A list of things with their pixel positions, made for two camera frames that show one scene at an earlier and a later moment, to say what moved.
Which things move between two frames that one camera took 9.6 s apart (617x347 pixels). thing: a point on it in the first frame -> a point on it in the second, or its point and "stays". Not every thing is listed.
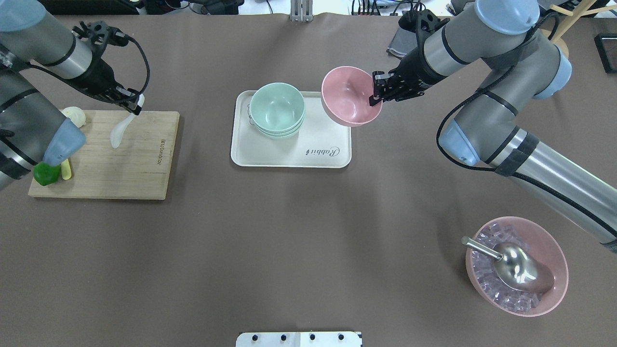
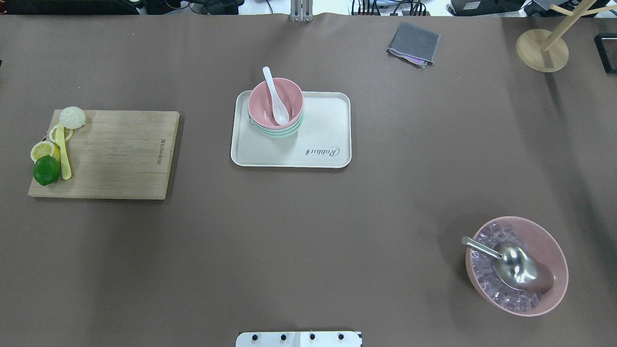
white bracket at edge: x=300 y=339 stays
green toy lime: x=46 y=175 stays
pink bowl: x=345 y=94 -> x=261 y=109
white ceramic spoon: x=116 y=133 -> x=280 y=113
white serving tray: x=320 y=142 stays
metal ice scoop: x=515 y=267 stays
